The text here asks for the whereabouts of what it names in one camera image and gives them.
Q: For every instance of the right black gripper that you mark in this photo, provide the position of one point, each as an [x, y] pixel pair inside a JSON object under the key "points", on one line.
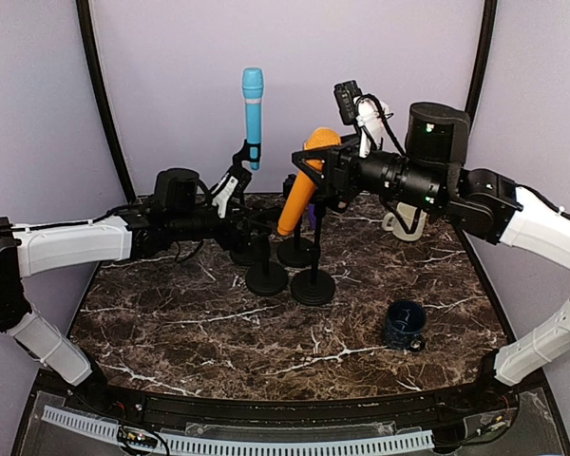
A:
{"points": [[338, 158]]}

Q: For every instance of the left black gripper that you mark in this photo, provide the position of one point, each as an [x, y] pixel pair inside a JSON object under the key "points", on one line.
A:
{"points": [[228, 241]]}

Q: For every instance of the black stand of blue microphone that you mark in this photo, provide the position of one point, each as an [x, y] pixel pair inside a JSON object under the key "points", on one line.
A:
{"points": [[242, 156]]}

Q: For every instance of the orange microphone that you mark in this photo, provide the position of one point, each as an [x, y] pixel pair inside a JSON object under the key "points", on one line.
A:
{"points": [[303, 188]]}

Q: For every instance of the black stand of orange microphone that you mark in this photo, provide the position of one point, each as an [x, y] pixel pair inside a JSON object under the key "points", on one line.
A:
{"points": [[265, 277]]}

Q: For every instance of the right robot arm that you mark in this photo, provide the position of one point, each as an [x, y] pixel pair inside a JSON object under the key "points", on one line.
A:
{"points": [[430, 176]]}

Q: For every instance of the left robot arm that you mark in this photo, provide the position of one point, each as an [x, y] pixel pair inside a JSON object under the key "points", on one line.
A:
{"points": [[181, 208]]}

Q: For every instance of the purple microphone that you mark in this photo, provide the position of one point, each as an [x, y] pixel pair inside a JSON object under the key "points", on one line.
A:
{"points": [[312, 218]]}

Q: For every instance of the black stand of purple microphone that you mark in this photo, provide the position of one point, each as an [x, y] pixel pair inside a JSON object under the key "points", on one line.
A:
{"points": [[294, 251]]}

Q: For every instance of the black stand of pink microphone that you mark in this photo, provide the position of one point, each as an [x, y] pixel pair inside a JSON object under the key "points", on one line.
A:
{"points": [[314, 287]]}

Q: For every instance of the blue microphone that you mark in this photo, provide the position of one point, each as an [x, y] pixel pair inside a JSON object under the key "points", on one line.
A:
{"points": [[252, 91]]}

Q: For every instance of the white ribbed mug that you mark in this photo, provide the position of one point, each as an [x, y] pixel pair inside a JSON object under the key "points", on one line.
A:
{"points": [[406, 222]]}

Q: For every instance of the dark blue mug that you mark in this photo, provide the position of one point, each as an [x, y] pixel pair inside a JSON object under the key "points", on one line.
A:
{"points": [[404, 324]]}

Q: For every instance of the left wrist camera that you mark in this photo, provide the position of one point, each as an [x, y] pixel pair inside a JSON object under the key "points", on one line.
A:
{"points": [[234, 181]]}

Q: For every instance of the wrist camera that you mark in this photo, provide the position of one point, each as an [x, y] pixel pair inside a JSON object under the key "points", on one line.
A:
{"points": [[367, 114], [234, 181]]}

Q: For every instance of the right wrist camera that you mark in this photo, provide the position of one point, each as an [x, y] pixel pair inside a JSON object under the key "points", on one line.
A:
{"points": [[367, 114]]}

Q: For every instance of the black front rail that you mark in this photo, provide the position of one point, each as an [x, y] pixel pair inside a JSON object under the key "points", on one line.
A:
{"points": [[438, 409]]}

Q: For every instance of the right black frame post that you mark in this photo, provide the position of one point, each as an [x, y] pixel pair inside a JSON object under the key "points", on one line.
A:
{"points": [[481, 57]]}

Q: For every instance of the black frame post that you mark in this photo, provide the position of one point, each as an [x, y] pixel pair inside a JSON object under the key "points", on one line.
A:
{"points": [[96, 77], [481, 57]]}

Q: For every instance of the white slotted cable duct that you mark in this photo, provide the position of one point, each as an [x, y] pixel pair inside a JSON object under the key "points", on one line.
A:
{"points": [[136, 441]]}

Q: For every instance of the left black frame post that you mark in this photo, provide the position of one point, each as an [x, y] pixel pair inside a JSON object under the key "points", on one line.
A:
{"points": [[96, 77]]}

